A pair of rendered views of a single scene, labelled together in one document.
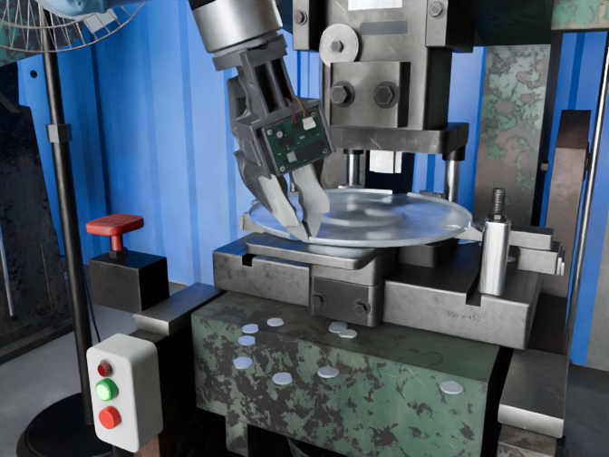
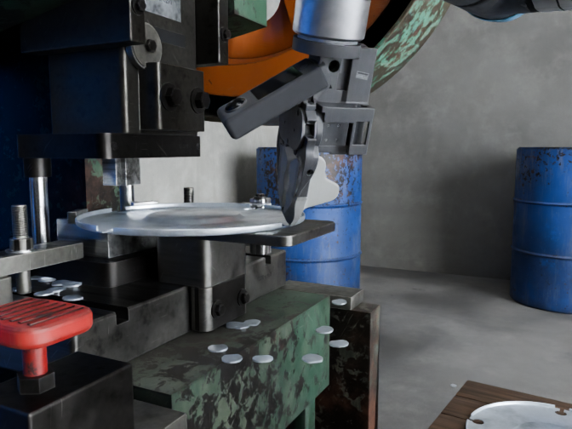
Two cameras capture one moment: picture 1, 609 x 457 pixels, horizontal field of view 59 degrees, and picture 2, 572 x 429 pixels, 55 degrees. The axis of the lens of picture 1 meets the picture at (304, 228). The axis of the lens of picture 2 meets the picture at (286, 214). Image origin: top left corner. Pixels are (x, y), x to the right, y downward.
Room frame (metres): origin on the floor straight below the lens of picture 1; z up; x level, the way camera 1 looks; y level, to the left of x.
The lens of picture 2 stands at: (0.58, 0.64, 0.87)
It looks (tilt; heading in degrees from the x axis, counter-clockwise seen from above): 7 degrees down; 270
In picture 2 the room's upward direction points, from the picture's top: straight up
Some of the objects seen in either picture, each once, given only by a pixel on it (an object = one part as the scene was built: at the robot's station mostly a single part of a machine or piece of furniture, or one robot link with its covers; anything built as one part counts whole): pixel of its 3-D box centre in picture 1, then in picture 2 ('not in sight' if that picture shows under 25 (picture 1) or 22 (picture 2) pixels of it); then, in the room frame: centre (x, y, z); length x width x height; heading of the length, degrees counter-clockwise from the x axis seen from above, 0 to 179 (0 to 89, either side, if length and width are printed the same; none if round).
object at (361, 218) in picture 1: (358, 212); (193, 216); (0.70, -0.07, 0.78); 0.29 x 0.29 x 0.01
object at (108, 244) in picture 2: not in sight; (123, 230); (0.81, -0.12, 0.76); 0.15 x 0.09 x 0.05; 63
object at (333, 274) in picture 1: (342, 270); (225, 270); (0.65, -0.05, 0.72); 0.25 x 0.14 x 0.14; 153
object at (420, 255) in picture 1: (387, 234); (118, 255); (0.81, -0.13, 0.72); 0.20 x 0.16 x 0.03; 63
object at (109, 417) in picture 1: (109, 417); not in sight; (0.60, 0.25, 0.54); 0.03 x 0.01 x 0.03; 63
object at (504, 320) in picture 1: (384, 262); (122, 287); (0.81, -0.13, 0.68); 0.45 x 0.30 x 0.06; 63
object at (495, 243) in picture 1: (494, 253); (260, 223); (0.62, -0.23, 0.75); 0.03 x 0.03 x 0.10; 63
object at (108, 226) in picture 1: (117, 244); (35, 363); (0.75, 0.27, 0.72); 0.07 x 0.06 x 0.08; 153
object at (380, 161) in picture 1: (387, 159); (123, 171); (0.80, -0.12, 0.84); 0.05 x 0.03 x 0.04; 63
